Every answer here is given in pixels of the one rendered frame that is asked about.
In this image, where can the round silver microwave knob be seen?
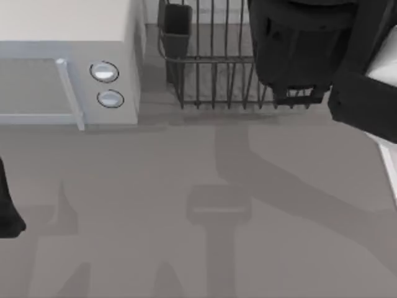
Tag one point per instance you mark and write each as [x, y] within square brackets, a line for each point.
[110, 98]
[104, 71]

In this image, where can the glass microwave door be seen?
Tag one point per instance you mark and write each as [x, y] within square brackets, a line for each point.
[28, 87]

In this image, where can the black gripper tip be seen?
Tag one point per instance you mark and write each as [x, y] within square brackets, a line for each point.
[7, 214]

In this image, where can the pale microwave oven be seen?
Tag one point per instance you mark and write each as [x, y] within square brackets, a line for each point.
[102, 21]

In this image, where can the dark cutlery holder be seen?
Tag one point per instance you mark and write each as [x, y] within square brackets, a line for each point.
[175, 31]

